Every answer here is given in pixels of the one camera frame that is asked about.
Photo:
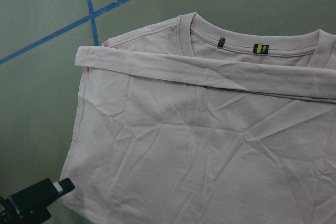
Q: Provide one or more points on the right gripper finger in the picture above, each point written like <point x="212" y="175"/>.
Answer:
<point x="30" y="205"/>

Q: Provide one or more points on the pink Snoopy t-shirt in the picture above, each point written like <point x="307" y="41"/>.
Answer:
<point x="185" y="122"/>

